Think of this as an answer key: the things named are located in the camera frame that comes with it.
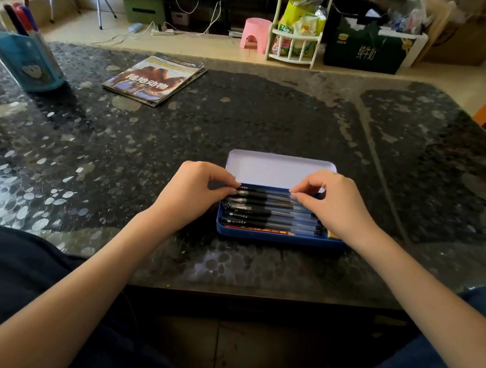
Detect red marker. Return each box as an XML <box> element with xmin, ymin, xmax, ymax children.
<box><xmin>12</xmin><ymin>2</ymin><xmax>35</xmax><ymax>33</ymax></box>

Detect pink snack packet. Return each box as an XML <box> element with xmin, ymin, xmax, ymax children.
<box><xmin>271</xmin><ymin>34</ymin><xmax>293</xmax><ymax>57</ymax></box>

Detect animal picture magazine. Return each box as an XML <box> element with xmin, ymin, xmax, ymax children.
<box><xmin>100</xmin><ymin>51</ymin><xmax>209</xmax><ymax>111</ymax></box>

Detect person's right leg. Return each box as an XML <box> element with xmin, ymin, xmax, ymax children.
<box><xmin>337</xmin><ymin>276</ymin><xmax>486</xmax><ymax>368</ymax></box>

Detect green storage box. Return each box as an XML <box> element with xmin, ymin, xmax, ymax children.
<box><xmin>116</xmin><ymin>0</ymin><xmax>168</xmax><ymax>26</ymax></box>

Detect yellow green snack bag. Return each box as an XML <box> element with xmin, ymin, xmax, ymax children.
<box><xmin>280</xmin><ymin>0</ymin><xmax>328</xmax><ymax>32</ymax></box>

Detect dark green carton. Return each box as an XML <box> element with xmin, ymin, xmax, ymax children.
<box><xmin>322</xmin><ymin>16</ymin><xmax>417</xmax><ymax>76</ymax></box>

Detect person's left leg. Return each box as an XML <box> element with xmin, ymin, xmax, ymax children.
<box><xmin>0</xmin><ymin>224</ymin><xmax>186</xmax><ymax>368</ymax></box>

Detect person's right hand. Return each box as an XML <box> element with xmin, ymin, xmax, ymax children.
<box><xmin>287</xmin><ymin>168</ymin><xmax>381</xmax><ymax>249</ymax></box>

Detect person's right forearm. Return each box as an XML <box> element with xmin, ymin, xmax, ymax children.
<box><xmin>341</xmin><ymin>225</ymin><xmax>486</xmax><ymax>368</ymax></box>

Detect blue pen holder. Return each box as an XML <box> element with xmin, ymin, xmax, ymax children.
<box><xmin>0</xmin><ymin>29</ymin><xmax>68</xmax><ymax>95</ymax></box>

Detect black marker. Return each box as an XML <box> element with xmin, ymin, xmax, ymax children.
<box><xmin>2</xmin><ymin>4</ymin><xmax>29</xmax><ymax>36</ymax></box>

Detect blue marker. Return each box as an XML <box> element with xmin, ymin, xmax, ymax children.
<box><xmin>21</xmin><ymin>5</ymin><xmax>41</xmax><ymax>33</ymax></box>

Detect white storage rack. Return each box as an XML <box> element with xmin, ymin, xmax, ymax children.
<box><xmin>264</xmin><ymin>0</ymin><xmax>336</xmax><ymax>70</ymax></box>

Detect person's left forearm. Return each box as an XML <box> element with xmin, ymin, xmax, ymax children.
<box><xmin>0</xmin><ymin>203</ymin><xmax>178</xmax><ymax>368</ymax></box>

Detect brown cardboard box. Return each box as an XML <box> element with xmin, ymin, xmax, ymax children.
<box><xmin>423</xmin><ymin>12</ymin><xmax>486</xmax><ymax>68</ymax></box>

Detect metal tripod legs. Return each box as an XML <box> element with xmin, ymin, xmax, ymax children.
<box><xmin>88</xmin><ymin>0</ymin><xmax>119</xmax><ymax>31</ymax></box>

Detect blue tin pencil case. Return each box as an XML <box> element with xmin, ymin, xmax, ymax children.
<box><xmin>215</xmin><ymin>148</ymin><xmax>351</xmax><ymax>250</ymax></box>

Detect white snack packet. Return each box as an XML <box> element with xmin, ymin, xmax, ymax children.
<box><xmin>291</xmin><ymin>14</ymin><xmax>322</xmax><ymax>59</ymax></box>

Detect pink plastic stool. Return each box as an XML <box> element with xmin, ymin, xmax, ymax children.
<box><xmin>239</xmin><ymin>16</ymin><xmax>273</xmax><ymax>55</ymax></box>

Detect single black gel pen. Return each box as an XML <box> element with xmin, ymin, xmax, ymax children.
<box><xmin>236</xmin><ymin>184</ymin><xmax>295</xmax><ymax>196</ymax></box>

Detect person's left hand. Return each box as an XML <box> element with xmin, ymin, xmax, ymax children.
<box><xmin>148</xmin><ymin>158</ymin><xmax>242</xmax><ymax>237</ymax></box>

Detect row of black pens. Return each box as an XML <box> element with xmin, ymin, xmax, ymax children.
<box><xmin>219</xmin><ymin>189</ymin><xmax>324</xmax><ymax>237</ymax></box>

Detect white cable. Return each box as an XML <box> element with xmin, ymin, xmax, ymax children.
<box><xmin>163</xmin><ymin>0</ymin><xmax>223</xmax><ymax>38</ymax></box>

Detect red pencil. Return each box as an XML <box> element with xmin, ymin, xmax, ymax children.
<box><xmin>224</xmin><ymin>224</ymin><xmax>297</xmax><ymax>236</ymax></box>

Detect person's leg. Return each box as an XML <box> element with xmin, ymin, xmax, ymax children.
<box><xmin>337</xmin><ymin>276</ymin><xmax>486</xmax><ymax>368</ymax></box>
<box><xmin>0</xmin><ymin>224</ymin><xmax>186</xmax><ymax>368</ymax></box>

